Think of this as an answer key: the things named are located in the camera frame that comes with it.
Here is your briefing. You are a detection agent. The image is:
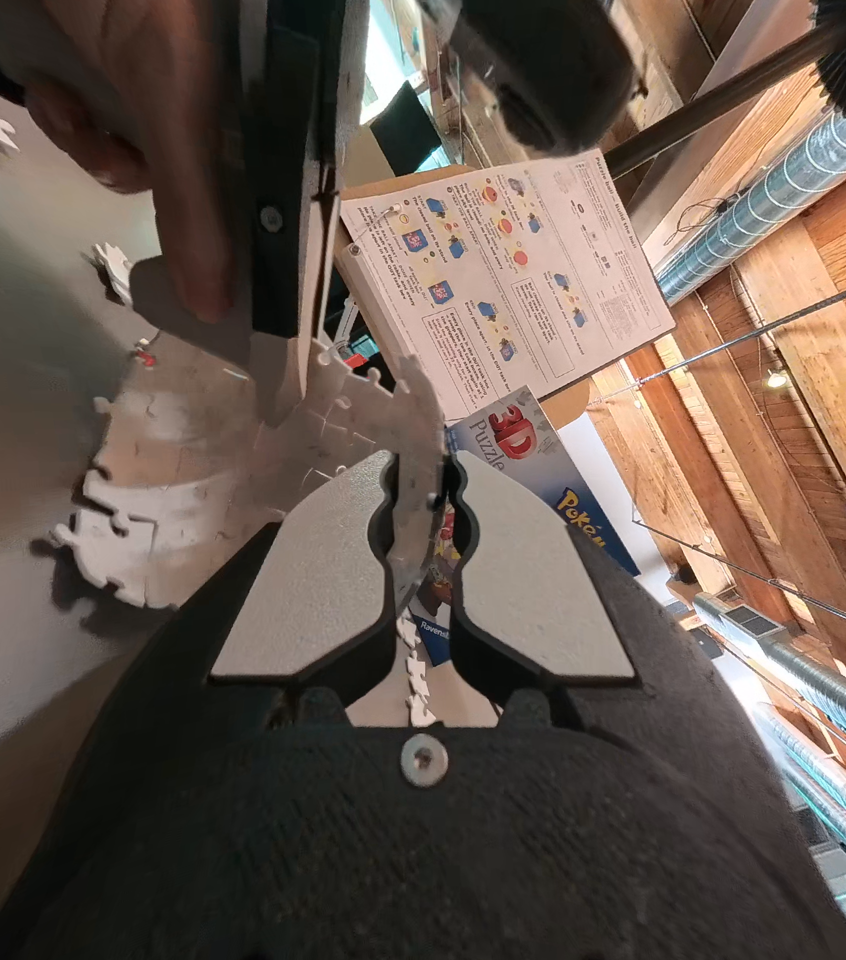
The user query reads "wooden board with instruction sheet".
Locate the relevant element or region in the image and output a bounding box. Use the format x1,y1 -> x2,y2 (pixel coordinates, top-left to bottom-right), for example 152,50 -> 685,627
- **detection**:
333,148 -> 677,423

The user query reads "partly built puzzle ball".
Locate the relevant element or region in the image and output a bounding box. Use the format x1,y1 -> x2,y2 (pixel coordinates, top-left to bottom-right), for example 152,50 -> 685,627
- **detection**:
48,333 -> 448,624

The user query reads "thin metal ceiling rod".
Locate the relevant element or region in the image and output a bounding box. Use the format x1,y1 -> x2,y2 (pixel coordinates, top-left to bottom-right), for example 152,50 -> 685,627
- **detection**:
588,266 -> 846,410

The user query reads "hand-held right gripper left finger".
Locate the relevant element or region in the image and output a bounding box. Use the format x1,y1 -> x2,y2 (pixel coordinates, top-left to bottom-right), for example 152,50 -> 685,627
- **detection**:
207,450 -> 402,689

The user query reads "black fabric-covered device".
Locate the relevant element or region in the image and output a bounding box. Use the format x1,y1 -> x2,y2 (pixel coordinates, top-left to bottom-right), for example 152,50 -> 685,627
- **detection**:
423,0 -> 638,156

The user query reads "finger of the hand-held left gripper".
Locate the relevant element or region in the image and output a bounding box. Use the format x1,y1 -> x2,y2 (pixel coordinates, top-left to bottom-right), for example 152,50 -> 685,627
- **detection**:
267,195 -> 342,426
129,257 -> 297,415

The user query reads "blue puzzle box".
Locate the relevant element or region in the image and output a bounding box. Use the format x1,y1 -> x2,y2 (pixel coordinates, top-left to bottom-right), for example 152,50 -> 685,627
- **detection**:
411,386 -> 642,669

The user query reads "silver duct with vent grille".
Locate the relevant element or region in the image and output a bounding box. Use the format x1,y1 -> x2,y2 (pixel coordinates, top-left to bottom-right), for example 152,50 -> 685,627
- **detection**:
693,591 -> 846,901

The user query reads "silver ribbed ventilation duct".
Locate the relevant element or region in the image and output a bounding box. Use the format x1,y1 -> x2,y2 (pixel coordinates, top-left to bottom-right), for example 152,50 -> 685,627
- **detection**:
651,112 -> 846,305

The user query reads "black hanging panel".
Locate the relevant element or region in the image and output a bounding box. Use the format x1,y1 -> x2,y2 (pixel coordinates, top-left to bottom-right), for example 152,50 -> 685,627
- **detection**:
369,81 -> 443,177

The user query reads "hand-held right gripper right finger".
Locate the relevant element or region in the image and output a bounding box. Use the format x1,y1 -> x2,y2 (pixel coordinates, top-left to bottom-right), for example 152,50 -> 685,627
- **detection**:
445,450 -> 637,689

